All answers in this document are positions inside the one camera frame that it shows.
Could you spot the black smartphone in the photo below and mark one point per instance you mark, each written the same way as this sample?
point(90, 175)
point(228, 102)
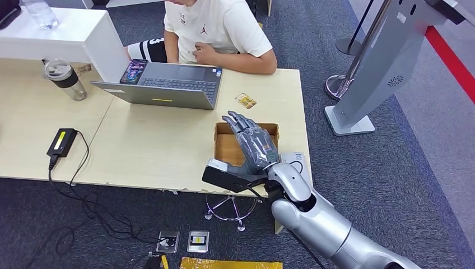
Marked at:
point(133, 71)

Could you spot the white raised desk shelf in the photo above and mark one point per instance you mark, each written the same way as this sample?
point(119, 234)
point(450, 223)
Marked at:
point(74, 37)

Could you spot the person's left hand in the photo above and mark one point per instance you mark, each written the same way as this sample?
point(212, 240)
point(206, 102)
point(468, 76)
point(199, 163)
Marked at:
point(205, 54)

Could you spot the white card reader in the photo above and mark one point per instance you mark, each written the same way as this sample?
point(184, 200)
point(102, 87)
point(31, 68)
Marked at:
point(297, 157)

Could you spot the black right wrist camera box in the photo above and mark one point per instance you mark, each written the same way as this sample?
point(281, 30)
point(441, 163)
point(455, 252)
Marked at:
point(226, 178)

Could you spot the black power adapter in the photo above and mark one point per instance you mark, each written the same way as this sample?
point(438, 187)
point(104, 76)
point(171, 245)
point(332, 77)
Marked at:
point(62, 143)

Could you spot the silver floor socket with plug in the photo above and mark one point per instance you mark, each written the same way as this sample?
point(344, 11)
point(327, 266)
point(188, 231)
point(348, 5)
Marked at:
point(167, 242)

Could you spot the yellow plastic package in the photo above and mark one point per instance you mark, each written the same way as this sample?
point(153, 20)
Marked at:
point(230, 264)

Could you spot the grey laptop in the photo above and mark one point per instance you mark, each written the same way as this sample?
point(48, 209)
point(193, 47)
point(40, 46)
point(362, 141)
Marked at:
point(163, 94)

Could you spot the black device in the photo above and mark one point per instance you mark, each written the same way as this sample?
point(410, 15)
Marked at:
point(8, 13)

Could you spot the black plug with yellow tag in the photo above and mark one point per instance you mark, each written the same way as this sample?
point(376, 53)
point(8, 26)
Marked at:
point(156, 262)

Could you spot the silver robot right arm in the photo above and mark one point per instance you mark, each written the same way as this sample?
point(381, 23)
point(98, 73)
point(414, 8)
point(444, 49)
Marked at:
point(323, 226)

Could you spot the person's left forearm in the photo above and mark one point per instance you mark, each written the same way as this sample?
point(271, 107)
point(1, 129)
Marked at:
point(248, 63)

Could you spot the clear plastic water bottle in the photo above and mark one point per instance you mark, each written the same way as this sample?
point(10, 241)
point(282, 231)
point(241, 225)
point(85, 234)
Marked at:
point(41, 15)

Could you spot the clear tumbler with black band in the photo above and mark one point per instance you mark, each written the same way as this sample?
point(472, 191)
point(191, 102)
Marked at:
point(68, 81)

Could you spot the person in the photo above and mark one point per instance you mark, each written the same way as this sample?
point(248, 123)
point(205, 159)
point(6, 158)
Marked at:
point(219, 22)

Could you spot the wooden divided box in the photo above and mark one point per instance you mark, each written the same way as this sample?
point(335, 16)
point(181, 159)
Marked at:
point(226, 148)

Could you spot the chrome stanchion pole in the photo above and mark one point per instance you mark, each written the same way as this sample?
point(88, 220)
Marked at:
point(350, 70)

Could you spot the silver floor socket yellow label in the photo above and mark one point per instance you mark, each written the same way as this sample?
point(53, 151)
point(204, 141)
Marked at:
point(198, 242)

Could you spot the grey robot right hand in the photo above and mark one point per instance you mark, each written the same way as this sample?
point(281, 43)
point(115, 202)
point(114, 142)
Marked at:
point(258, 148)

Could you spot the yellow printed card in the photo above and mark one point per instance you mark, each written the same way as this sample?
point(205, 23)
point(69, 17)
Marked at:
point(245, 101)

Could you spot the chrome stool base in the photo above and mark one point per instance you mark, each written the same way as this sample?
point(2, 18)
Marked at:
point(231, 218)

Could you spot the dark stanchion pole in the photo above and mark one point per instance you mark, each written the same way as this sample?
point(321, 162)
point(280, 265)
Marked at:
point(348, 47)

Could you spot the person's right forearm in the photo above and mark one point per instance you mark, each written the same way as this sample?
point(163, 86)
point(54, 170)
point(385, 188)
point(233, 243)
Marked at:
point(171, 48)

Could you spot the grey kiosk stand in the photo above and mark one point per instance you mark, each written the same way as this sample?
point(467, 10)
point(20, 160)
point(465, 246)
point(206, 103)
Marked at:
point(389, 67)

